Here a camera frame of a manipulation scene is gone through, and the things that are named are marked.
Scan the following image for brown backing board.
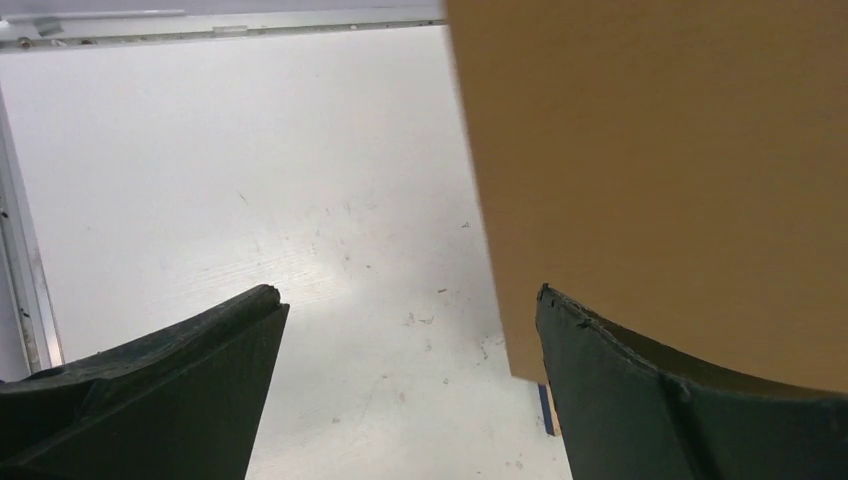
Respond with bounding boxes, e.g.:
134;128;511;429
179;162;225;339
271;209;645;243
445;1;847;392

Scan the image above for wooden picture frame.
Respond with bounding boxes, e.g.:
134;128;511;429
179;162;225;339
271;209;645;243
537;384;561;437

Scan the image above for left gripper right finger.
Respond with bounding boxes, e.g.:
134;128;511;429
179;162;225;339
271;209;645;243
536;286;847;479

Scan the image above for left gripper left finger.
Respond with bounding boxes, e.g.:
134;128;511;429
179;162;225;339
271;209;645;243
1;285;289;479

